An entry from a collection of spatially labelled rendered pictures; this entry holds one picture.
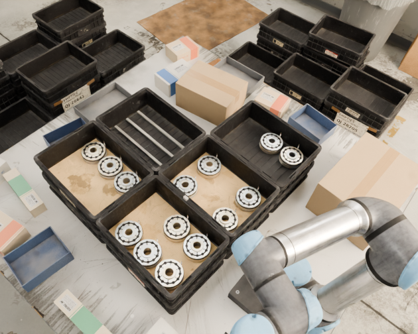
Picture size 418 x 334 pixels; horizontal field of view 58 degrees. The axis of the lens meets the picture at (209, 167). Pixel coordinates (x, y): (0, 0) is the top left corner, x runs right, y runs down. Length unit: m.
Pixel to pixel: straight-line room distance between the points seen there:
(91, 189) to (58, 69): 1.26
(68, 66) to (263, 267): 2.17
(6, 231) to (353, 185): 1.39
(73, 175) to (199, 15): 2.66
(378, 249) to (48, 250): 1.22
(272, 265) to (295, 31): 2.66
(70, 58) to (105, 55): 0.28
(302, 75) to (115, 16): 1.98
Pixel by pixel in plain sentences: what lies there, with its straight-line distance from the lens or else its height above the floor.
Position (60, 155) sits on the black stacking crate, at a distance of 1.71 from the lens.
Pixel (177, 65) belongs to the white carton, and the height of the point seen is 0.79.
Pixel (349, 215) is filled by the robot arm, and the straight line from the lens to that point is 0.97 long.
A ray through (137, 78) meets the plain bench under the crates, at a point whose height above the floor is 0.70.
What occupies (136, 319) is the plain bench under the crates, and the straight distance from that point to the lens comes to 1.52.
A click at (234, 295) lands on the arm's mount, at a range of 1.49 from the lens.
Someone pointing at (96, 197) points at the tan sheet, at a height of 0.83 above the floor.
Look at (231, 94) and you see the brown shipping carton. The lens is 1.91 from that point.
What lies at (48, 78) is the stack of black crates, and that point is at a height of 0.49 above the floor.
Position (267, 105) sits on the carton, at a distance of 2.01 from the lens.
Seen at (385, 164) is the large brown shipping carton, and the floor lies 0.90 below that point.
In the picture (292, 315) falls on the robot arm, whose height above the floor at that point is 1.44.
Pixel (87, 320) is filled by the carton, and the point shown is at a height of 0.76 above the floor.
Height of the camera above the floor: 2.17
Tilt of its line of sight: 54 degrees down
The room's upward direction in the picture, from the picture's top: 6 degrees clockwise
